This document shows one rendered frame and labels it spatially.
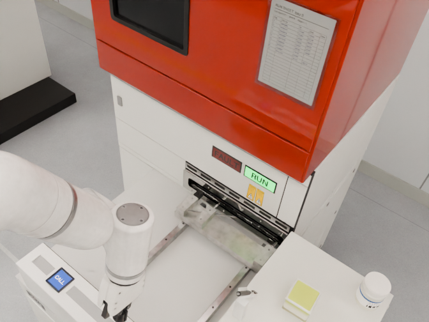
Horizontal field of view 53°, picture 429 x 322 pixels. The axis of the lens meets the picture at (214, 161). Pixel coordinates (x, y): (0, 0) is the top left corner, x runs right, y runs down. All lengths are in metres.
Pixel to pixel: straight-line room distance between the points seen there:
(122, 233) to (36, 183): 0.28
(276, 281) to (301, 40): 0.69
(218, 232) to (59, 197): 0.93
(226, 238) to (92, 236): 0.82
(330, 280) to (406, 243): 1.54
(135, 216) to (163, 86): 0.61
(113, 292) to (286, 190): 0.62
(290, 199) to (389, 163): 1.75
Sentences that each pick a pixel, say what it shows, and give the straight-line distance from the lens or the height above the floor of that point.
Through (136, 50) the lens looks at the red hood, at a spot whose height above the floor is 1.38.
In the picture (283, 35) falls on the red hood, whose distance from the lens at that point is 0.98.
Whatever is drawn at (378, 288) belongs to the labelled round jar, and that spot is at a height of 1.06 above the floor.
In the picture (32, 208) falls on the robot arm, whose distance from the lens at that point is 0.56.
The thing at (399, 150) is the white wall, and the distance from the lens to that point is 2.92.
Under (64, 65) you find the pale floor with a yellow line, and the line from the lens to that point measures 3.88.
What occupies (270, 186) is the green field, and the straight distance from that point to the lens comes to 1.32.
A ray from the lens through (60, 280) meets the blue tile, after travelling 1.30.
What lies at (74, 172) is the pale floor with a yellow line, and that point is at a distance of 2.89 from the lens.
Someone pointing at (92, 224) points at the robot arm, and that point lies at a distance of 0.67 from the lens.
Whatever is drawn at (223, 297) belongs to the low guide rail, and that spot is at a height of 0.85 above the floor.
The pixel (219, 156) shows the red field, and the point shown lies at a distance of 1.39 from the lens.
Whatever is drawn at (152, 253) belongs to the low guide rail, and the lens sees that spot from 1.44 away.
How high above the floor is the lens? 2.07
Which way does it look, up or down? 45 degrees down
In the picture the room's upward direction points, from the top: 6 degrees clockwise
